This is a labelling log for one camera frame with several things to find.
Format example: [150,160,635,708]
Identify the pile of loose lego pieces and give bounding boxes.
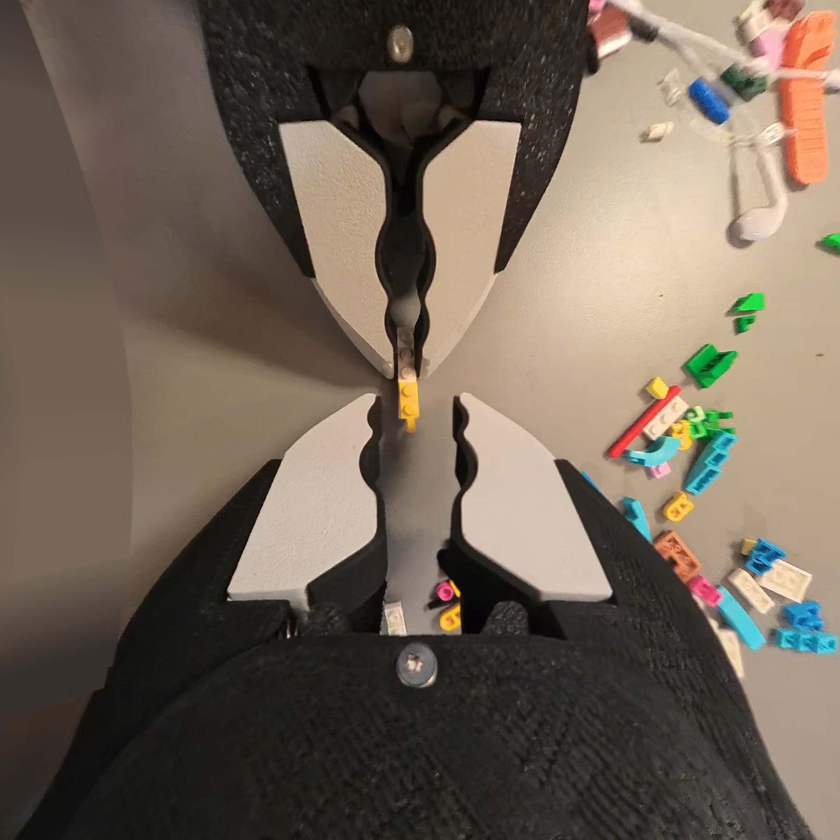
[607,377,840,680]

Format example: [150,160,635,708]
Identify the blue lego brick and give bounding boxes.
[688,78,731,125]

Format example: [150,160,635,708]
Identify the white and yellow lego assembly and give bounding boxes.
[395,325,422,434]

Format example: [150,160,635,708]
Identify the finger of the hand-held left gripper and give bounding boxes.
[279,120,401,379]
[415,118,522,379]

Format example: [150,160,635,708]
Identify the white earphones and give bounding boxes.
[727,128,790,245]

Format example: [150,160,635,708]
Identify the brown lego piece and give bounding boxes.
[587,3,635,59]

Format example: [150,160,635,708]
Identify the green lego bracket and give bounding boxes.
[682,344,739,389]

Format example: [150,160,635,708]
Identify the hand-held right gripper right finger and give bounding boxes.
[438,392,614,603]

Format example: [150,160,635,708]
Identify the long orange lego piece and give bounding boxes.
[777,12,840,186]

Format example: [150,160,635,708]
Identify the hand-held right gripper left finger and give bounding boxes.
[226,394,388,608]

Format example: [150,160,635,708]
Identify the dark green lego brick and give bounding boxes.
[720,63,769,101]

